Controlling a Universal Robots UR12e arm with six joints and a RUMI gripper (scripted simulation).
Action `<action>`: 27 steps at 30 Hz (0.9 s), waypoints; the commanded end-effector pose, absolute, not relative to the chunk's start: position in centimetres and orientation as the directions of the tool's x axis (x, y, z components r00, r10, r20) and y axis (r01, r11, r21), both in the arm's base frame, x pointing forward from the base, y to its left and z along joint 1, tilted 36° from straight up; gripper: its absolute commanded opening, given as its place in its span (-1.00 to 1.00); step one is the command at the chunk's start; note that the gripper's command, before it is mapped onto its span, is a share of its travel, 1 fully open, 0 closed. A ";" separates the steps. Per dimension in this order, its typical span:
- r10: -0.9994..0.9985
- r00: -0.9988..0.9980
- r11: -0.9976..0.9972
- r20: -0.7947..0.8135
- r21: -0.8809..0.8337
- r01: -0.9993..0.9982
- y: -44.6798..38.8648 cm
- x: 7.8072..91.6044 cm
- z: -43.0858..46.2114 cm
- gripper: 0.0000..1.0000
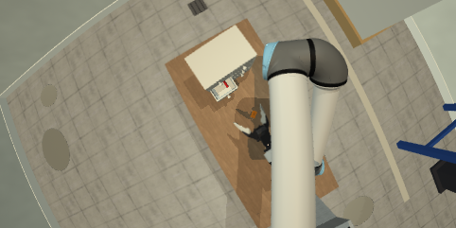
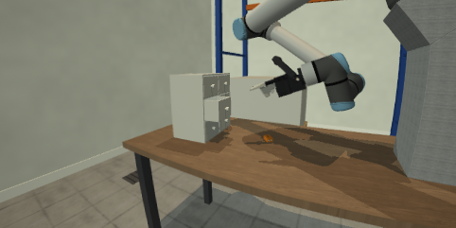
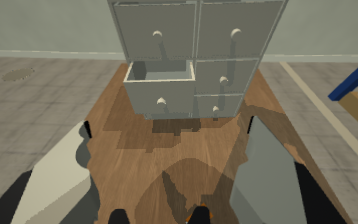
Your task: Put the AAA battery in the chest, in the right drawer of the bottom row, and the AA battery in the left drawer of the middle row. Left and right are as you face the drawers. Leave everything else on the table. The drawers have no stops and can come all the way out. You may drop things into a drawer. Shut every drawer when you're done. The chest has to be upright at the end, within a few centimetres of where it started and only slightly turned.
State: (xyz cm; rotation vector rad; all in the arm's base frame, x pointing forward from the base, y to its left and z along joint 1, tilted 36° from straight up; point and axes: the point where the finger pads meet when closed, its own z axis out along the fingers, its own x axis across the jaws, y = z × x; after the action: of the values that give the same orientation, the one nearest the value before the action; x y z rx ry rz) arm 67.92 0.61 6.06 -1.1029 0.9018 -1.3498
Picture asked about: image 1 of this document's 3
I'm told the grey chest of drawers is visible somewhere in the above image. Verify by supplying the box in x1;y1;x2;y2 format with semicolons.
184;25;257;93

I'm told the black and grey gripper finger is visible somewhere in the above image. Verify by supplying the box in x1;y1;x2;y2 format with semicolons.
260;106;269;129
233;122;255;139

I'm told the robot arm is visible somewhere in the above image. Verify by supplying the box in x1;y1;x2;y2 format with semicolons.
256;38;348;228

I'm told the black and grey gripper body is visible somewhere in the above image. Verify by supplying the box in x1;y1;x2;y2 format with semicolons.
253;125;272;152

